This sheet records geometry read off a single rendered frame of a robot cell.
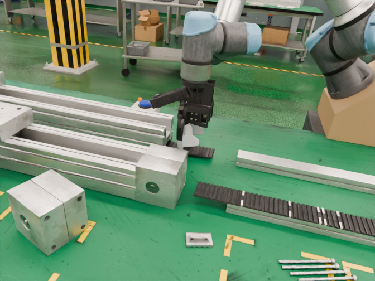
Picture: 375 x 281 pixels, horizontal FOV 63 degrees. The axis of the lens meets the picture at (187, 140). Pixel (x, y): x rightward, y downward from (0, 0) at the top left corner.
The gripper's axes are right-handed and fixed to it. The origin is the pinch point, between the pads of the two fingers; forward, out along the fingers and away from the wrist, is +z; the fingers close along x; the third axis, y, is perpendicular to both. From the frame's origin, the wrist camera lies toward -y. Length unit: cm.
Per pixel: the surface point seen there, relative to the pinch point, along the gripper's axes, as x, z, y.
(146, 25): 466, 56, -187
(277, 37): 470, 49, 40
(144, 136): -5.0, -3.4, -9.3
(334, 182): -2.0, 0.9, 41.3
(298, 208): -18.7, -1.5, 30.8
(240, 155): -0.9, -1.0, 16.7
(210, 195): -20.7, -1.5, 12.0
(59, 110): -4.7, -6.5, -34.8
